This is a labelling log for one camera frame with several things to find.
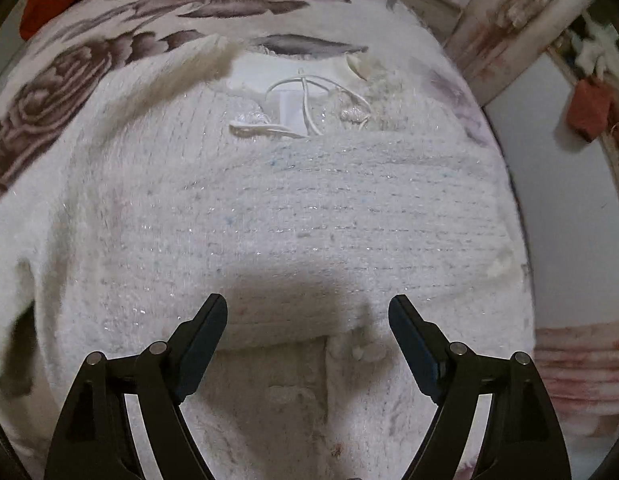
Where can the red cloth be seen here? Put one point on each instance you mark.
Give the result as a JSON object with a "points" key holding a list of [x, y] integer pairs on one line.
{"points": [[54, 0]]}

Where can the white hanging cloth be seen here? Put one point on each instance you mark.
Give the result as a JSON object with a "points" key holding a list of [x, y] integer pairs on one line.
{"points": [[597, 45]]}

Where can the white fuzzy knit sweater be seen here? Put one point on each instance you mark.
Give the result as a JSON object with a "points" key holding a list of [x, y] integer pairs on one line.
{"points": [[289, 210]]}

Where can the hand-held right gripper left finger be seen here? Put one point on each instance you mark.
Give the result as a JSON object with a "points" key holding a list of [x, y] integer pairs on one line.
{"points": [[202, 355]]}

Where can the floral printed blanket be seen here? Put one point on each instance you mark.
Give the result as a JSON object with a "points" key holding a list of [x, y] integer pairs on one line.
{"points": [[139, 10]]}

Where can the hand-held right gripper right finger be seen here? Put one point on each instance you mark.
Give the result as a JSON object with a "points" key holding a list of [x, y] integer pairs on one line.
{"points": [[415, 352]]}

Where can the red-brown hanging cloth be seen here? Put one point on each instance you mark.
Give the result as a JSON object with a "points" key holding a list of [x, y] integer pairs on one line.
{"points": [[589, 110]]}

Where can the pink patterned board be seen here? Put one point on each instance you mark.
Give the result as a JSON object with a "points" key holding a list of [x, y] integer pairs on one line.
{"points": [[514, 20]]}

